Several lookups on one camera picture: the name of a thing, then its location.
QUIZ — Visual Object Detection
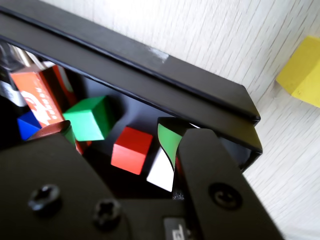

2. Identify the black gripper green-taped finger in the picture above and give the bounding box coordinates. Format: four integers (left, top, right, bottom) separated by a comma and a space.
156, 116, 285, 240

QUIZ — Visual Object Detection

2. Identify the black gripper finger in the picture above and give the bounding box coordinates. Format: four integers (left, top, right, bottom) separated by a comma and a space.
0, 120, 131, 240

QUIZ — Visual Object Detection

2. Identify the green wooden cube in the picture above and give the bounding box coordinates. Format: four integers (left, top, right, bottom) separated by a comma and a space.
62, 95, 117, 142

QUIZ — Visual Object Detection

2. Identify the red wooden cube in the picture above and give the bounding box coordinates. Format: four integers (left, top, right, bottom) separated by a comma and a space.
110, 126, 154, 175

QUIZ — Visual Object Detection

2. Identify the yellow wooden cube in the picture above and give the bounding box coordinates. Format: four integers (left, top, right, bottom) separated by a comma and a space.
275, 35, 320, 108

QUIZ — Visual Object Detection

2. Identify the black cardboard box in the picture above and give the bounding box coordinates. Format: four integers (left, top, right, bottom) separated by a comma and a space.
0, 6, 263, 173

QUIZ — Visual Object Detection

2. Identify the white rectangular block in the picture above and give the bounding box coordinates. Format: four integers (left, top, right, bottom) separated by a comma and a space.
146, 147, 177, 193

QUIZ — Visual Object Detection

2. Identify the blue wooden cube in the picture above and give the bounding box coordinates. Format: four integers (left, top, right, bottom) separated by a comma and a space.
16, 111, 42, 141

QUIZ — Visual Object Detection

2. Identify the orange paper carton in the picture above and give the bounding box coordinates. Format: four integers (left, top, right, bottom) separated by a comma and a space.
9, 64, 92, 156

